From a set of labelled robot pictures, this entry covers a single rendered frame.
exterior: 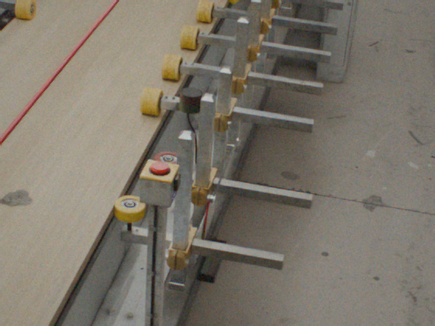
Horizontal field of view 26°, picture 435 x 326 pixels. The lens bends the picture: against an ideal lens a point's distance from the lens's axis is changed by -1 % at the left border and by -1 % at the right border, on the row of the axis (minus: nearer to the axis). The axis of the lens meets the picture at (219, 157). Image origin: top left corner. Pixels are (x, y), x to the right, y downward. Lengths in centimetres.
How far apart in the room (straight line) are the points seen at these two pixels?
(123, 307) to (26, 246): 38
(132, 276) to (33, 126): 54
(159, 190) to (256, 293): 168
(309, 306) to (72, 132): 128
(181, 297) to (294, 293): 122
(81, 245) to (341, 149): 247
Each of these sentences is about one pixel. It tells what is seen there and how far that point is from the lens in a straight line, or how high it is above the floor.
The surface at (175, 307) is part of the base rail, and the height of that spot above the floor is 70.
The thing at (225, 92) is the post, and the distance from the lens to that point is 275.
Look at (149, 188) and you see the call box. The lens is 202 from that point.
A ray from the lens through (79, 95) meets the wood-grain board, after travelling 300.
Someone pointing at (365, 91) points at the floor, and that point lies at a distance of 520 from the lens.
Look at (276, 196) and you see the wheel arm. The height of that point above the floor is 85.
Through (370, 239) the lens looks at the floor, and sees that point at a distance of 402.
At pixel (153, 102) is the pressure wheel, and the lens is 284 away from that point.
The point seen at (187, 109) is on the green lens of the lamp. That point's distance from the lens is 250.
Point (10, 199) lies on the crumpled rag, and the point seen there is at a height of 91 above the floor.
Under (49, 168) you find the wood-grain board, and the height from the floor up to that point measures 90.
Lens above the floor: 230
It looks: 31 degrees down
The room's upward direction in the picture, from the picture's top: 5 degrees clockwise
